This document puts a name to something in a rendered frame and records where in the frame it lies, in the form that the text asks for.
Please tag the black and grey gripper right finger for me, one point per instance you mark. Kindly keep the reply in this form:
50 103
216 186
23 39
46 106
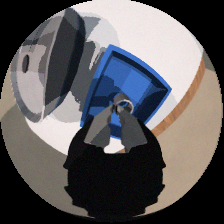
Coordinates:
134 133

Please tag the grey metal cylinder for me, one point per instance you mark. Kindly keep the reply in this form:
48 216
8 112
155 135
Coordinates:
123 97

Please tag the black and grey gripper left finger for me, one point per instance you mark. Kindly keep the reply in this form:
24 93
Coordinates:
95 133

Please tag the blue crate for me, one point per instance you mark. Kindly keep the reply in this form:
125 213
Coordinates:
120 72

